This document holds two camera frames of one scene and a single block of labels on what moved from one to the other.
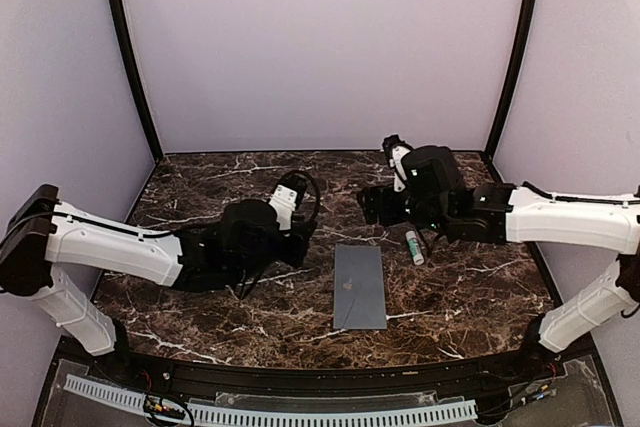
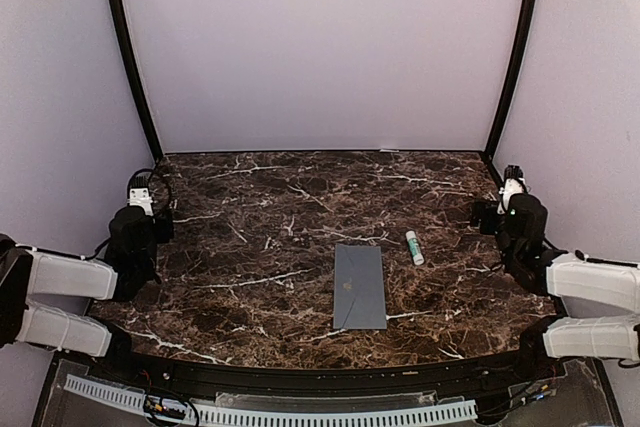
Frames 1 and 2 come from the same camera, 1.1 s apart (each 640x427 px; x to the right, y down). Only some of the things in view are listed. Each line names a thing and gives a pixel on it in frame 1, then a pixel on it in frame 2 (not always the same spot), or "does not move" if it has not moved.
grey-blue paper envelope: (359, 299) does not move
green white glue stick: (416, 251) does not move
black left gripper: (295, 256) → (165, 227)
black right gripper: (378, 197) → (486, 226)
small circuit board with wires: (159, 405) does not move
